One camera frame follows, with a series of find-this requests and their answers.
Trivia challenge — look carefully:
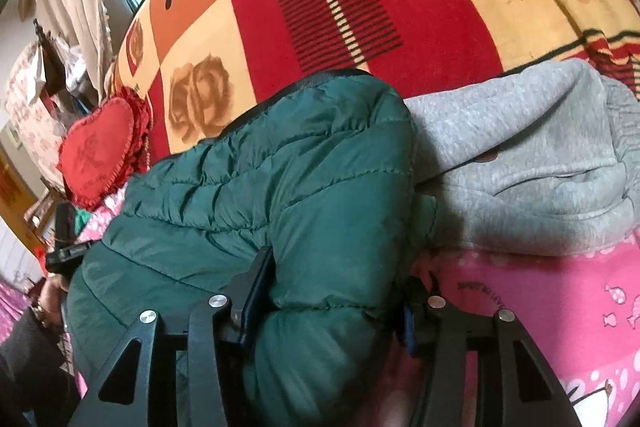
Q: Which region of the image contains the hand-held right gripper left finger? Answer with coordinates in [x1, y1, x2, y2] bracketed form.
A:
[67, 246, 277, 427]

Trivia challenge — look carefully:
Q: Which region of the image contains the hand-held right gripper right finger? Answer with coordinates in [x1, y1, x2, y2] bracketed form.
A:
[394, 276, 581, 427]

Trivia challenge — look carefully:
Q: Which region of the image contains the green puffer jacket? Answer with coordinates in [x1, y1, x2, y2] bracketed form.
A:
[65, 69, 440, 427]

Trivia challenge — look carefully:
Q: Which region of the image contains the person's left forearm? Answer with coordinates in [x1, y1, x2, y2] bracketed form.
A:
[0, 307, 82, 425]

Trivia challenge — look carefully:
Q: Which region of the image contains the person's left hand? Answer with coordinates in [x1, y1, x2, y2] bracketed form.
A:
[31, 278, 70, 332]

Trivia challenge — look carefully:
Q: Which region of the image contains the wooden cabinet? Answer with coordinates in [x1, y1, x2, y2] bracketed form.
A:
[0, 146, 53, 253]

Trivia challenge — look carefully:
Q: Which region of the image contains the red heart pillow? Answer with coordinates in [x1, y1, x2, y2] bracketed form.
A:
[56, 86, 153, 210]

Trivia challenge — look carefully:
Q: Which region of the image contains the floral patterned cloth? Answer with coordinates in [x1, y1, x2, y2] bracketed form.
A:
[4, 41, 73, 180]

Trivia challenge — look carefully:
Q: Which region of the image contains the pink printed blanket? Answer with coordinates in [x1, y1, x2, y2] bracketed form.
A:
[0, 187, 640, 427]

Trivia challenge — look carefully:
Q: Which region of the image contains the grey hoodie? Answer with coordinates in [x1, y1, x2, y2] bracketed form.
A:
[402, 58, 640, 258]

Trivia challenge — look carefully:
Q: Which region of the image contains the red rose patterned blanket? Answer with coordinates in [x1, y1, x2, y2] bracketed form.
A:
[111, 0, 640, 158]

